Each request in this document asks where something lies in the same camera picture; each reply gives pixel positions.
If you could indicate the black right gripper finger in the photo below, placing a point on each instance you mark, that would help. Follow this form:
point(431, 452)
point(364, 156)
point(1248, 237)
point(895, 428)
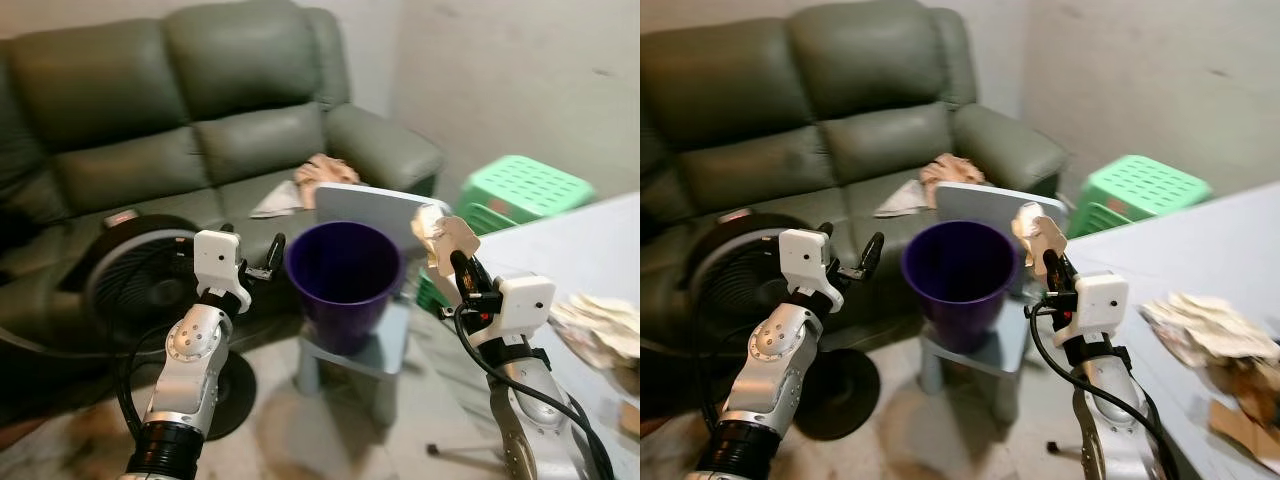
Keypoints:
point(464, 270)
point(1055, 268)

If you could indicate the beige paper trash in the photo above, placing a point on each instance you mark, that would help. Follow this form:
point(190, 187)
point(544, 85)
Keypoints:
point(440, 232)
point(1035, 228)

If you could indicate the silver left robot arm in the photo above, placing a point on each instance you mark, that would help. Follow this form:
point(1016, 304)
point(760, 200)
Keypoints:
point(190, 370)
point(765, 380)

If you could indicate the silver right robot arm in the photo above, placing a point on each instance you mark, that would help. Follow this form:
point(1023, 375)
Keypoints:
point(1110, 420)
point(530, 410)

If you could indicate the purple plastic rubbish bin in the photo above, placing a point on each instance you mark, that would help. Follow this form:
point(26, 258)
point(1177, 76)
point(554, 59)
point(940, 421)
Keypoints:
point(960, 295)
point(345, 295)

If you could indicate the white tissue paper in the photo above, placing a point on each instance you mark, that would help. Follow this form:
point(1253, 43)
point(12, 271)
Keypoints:
point(277, 202)
point(900, 200)

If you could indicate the pale blue plastic chair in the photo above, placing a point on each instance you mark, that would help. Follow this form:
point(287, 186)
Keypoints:
point(360, 205)
point(985, 203)

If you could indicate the crumpled orange cloth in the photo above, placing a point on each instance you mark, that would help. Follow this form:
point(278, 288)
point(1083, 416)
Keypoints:
point(950, 170)
point(325, 170)

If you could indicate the black floor fan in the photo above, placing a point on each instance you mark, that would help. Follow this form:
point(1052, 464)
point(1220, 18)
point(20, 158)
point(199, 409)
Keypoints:
point(735, 270)
point(135, 275)

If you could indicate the green plastic stool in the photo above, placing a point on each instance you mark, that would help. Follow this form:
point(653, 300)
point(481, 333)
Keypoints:
point(1145, 188)
point(525, 188)

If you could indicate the large crumpled paper sheet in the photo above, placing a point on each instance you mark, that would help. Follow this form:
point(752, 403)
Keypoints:
point(600, 325)
point(1205, 325)

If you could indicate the green leather sofa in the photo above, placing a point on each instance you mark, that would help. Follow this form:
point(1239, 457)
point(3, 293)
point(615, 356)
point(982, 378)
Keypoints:
point(760, 90)
point(120, 90)

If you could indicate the brown cardboard piece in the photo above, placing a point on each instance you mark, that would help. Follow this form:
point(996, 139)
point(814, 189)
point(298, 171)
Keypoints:
point(1245, 410)
point(630, 410)

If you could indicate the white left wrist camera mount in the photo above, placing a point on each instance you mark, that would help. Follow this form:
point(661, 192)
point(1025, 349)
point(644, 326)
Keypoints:
point(805, 262)
point(217, 262)

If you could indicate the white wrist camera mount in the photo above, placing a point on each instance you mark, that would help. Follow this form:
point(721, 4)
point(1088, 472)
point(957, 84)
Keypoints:
point(1102, 305)
point(526, 302)
point(805, 262)
point(217, 262)

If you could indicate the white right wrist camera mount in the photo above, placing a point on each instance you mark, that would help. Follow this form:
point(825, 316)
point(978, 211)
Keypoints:
point(1102, 305)
point(526, 302)

